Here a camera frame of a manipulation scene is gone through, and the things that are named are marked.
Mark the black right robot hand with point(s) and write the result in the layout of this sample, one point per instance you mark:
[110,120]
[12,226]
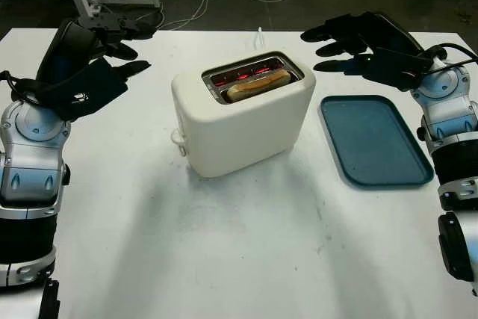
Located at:
[388,31]

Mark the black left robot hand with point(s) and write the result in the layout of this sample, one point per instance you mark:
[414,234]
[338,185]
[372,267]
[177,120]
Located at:
[65,54]

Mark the browned toast slice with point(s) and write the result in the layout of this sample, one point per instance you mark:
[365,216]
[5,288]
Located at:
[257,85]

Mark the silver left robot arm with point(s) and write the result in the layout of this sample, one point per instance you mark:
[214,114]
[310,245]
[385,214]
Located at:
[33,147]

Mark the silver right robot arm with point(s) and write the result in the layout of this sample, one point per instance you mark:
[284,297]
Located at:
[448,87]

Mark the cream white toaster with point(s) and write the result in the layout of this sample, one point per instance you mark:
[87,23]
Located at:
[242,124]

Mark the white power strip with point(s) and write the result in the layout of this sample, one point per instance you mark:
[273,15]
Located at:
[95,8]

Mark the blue rectangular tray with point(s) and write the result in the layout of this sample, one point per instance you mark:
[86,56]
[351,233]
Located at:
[373,139]

